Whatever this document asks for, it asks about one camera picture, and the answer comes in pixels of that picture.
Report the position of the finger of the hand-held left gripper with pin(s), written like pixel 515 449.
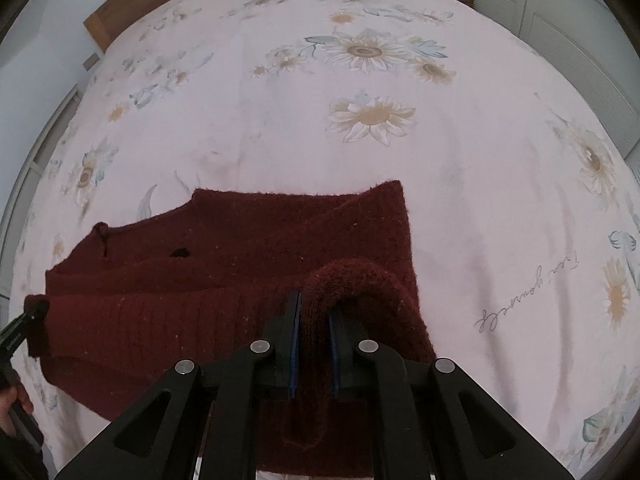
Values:
pixel 22 332

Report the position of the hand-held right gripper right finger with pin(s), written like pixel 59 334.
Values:
pixel 334 355

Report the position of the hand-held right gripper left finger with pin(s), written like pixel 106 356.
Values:
pixel 295 345

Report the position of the dark red knit sweater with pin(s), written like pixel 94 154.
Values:
pixel 200 285

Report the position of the person's left hand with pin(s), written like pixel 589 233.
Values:
pixel 7 405

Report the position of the floral white bed blanket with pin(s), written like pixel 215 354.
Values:
pixel 400 160

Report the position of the wooden headboard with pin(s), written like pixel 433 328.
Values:
pixel 130 5

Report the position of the grey wall switch plate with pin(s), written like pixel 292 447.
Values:
pixel 90 62

